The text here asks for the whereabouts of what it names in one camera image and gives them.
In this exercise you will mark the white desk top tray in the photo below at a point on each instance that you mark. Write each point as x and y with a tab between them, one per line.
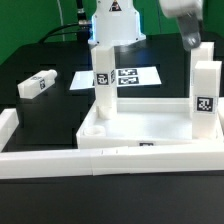
139	122

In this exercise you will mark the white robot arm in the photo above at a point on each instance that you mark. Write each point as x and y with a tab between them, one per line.
117	22

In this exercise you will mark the fiducial marker sheet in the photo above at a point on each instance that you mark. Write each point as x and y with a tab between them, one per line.
126	77

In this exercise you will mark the white obstacle fence frame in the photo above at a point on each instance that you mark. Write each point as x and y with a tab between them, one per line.
120	158

